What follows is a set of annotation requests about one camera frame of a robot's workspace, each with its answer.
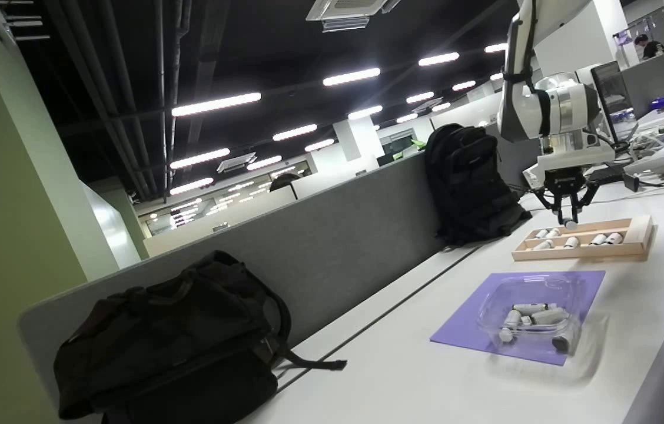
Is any gray desk divider panel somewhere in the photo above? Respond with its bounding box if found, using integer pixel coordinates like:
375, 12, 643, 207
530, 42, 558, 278
16, 150, 507, 410

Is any ceiling air conditioner unit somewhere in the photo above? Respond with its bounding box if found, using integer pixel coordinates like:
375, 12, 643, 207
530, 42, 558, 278
303, 0, 402, 34

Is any black laptop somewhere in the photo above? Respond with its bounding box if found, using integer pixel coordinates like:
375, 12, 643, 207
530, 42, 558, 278
588, 59, 634, 147

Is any wooden tray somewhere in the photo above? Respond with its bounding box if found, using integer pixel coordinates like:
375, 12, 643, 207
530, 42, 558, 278
511, 214, 656, 263

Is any black backpack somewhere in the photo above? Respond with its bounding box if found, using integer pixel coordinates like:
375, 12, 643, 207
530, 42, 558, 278
422, 122, 531, 246
52, 249, 348, 424

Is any clear plastic container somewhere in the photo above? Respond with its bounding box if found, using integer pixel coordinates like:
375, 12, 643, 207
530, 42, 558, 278
478, 270, 610, 383

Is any gray monitor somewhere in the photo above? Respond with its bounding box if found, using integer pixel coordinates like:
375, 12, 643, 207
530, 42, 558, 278
618, 51, 664, 120

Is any purple mat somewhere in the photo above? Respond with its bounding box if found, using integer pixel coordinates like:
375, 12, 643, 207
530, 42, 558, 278
429, 269, 608, 366

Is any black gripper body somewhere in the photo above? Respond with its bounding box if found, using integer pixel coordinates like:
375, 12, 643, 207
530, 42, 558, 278
542, 165, 598, 200

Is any ceiling strip light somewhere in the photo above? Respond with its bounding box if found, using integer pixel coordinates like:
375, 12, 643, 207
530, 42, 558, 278
416, 48, 461, 68
169, 88, 264, 120
166, 146, 233, 172
319, 66, 383, 88
166, 177, 217, 197
270, 122, 319, 144

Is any white desk device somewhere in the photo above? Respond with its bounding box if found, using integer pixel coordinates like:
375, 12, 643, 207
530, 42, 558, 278
623, 139, 664, 178

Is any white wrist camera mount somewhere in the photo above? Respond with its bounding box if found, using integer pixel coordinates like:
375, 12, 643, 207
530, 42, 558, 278
520, 150, 613, 191

